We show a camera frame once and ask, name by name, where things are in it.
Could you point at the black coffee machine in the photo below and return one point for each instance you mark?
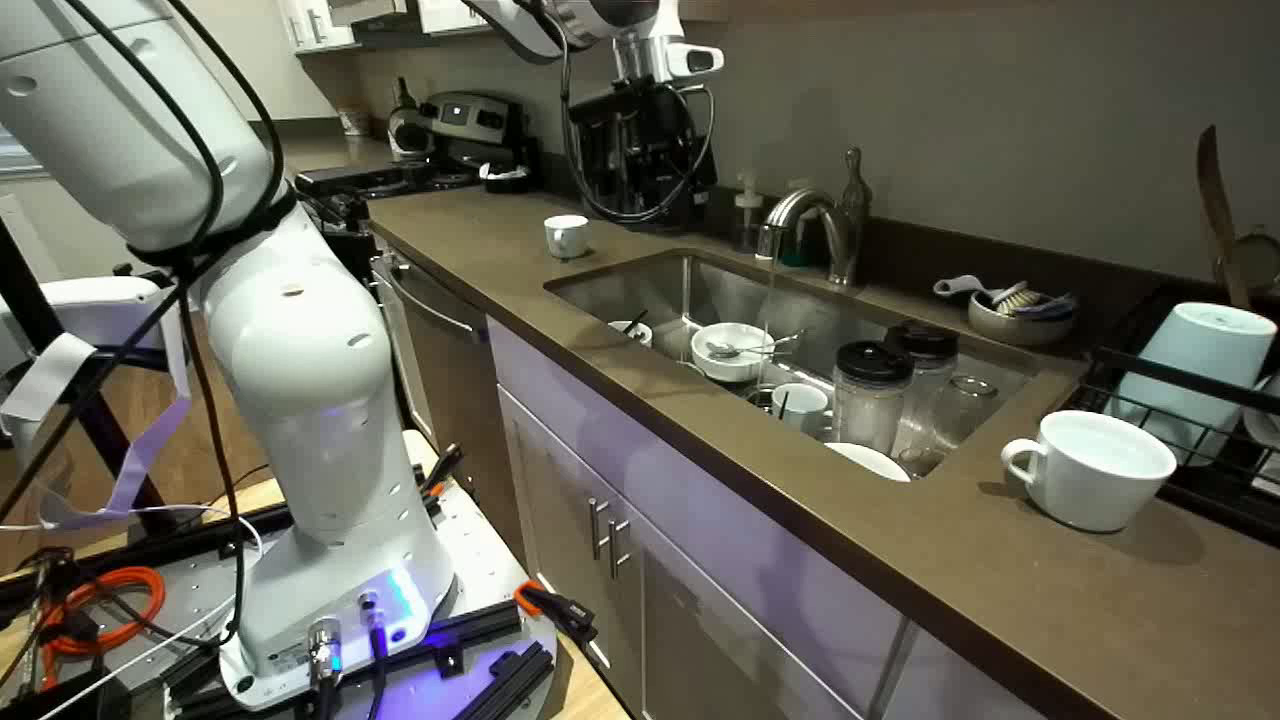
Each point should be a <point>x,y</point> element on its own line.
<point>591,154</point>

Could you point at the pale blue cylindrical container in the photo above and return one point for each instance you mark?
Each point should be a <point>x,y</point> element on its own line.
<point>1194,363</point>

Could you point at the robot mounting table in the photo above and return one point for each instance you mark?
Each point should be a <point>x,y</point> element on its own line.
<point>485,544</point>

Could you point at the stainless steel sink basin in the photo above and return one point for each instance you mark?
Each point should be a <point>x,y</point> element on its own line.
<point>744,303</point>

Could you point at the white rectangular device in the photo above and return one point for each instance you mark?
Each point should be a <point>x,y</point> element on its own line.
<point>103,311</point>

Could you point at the small white cup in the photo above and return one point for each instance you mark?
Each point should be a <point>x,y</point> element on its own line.
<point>800,407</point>

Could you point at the white dish brush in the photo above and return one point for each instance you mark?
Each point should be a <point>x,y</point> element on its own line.
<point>954,285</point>

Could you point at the large white mug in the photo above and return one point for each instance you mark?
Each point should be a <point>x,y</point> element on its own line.
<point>1094,466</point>

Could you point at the metal spoon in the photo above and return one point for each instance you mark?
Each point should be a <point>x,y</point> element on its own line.
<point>727,350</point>

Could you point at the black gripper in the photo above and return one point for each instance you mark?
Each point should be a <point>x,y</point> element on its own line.
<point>648,116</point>

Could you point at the wooden spatula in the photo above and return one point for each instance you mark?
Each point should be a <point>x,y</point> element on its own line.
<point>1216,212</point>

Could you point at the small white plate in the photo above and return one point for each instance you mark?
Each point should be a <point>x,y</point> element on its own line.
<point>629,328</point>

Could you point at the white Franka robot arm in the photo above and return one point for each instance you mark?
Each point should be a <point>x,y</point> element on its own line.
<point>312,402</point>

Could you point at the white bowl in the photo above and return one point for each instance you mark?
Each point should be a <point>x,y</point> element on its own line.
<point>731,355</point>

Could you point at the orange black clamp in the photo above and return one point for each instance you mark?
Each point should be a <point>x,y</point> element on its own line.
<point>560,615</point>

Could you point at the white dish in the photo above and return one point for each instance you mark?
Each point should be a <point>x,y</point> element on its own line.
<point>870,462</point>

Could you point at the steel kitchen faucet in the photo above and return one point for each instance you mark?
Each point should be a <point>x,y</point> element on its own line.
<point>800,221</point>

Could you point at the soap dispenser white pump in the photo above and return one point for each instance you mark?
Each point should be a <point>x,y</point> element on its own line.
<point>744,221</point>

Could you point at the black dish rack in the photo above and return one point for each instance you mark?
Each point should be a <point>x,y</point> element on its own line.
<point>1202,466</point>

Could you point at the countertop bowl with utensils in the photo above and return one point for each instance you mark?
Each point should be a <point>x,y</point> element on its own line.
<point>1023,320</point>

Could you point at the white ribbon strip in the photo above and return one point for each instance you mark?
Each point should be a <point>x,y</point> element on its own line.
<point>47,382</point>

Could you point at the clear glass jar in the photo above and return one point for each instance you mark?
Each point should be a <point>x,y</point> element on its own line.
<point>974,397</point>

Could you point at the stainless dishwasher front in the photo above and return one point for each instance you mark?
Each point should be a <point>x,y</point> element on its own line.
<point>444,386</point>

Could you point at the black tripod stand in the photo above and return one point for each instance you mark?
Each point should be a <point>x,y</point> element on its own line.
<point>81,402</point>

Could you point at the silver black kitchen appliance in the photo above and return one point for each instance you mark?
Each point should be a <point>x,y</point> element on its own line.
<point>461,127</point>

